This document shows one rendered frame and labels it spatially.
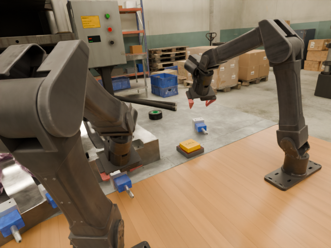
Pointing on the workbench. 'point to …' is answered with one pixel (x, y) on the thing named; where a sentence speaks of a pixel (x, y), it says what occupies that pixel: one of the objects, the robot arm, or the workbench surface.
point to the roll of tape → (155, 114)
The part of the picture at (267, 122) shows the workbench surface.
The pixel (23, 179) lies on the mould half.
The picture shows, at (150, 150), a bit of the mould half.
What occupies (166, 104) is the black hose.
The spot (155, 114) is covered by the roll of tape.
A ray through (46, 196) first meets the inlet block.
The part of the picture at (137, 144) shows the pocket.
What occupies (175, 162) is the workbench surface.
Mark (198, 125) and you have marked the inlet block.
